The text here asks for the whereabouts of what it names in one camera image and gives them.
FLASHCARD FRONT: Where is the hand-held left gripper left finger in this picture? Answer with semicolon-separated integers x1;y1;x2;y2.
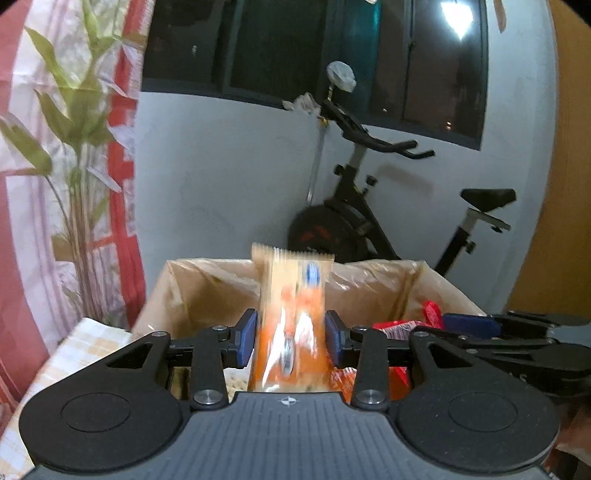
106;308;258;410

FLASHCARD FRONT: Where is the checked floral tablecloth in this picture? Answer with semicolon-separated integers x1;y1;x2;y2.
0;318;134;476

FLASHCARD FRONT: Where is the crumpled white tissue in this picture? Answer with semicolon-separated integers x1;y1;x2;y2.
283;93;321;116

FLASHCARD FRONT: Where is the dark window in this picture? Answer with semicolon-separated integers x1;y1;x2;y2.
141;0;490;151

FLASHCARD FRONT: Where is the orange and white cake packet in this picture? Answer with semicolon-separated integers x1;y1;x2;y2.
247;242;335;393

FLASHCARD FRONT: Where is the brown wooden door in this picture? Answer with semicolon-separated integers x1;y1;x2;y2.
505;0;591;319

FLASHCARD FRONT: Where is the red and white printed curtain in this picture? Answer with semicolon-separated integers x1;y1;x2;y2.
0;0;148;402

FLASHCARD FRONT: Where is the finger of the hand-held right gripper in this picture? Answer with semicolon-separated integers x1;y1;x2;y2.
442;313;503;339

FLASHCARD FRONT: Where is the orange corn snack bag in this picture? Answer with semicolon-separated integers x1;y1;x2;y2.
330;367;358;402

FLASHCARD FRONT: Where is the white rod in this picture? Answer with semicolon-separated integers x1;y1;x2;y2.
307;117;327;205

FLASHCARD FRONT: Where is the taped cardboard box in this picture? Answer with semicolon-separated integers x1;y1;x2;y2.
131;257;488;402

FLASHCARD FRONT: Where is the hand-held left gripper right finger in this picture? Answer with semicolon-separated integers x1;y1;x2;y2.
324;310;468;410

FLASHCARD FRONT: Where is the black exercise bike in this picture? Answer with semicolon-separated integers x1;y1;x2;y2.
286;90;517;278

